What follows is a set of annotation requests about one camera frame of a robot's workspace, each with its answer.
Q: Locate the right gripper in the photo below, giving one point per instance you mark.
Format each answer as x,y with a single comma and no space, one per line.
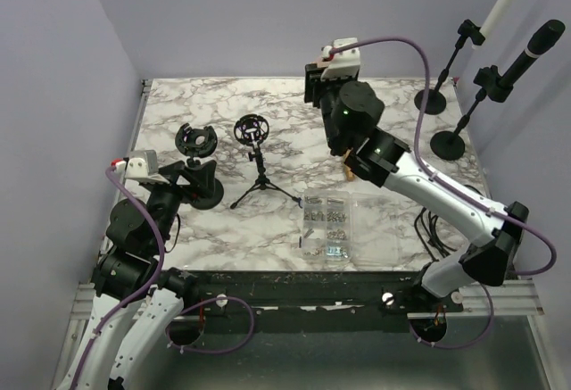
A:
315,85

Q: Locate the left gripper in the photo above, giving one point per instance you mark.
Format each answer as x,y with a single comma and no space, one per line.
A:
202,178

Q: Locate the black tripod mic stand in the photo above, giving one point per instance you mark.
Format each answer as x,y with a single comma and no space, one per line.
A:
252,130

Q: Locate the gold microphone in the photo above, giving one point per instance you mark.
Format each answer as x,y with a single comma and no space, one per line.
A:
347,171

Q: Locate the round base mic stand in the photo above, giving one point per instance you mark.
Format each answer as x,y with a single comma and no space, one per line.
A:
448,145
436,102

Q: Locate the black microphone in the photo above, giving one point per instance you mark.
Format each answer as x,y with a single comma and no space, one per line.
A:
540,43

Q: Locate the pink microphone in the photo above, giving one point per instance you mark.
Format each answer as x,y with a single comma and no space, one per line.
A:
317,62

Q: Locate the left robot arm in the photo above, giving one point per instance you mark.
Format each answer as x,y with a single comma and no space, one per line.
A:
135,298

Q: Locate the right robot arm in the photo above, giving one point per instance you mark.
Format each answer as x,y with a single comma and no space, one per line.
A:
350,111

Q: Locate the clear plastic screw box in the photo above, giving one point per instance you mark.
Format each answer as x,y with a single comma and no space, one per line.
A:
342,227

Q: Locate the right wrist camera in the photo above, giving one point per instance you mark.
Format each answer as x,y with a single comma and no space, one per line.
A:
343,65

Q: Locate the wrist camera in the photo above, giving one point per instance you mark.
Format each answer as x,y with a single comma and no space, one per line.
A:
140,165
343,65

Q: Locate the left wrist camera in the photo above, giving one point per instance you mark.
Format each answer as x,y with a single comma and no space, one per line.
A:
140,165

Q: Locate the aluminium mounting rail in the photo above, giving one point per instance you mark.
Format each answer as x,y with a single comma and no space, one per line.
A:
514,298

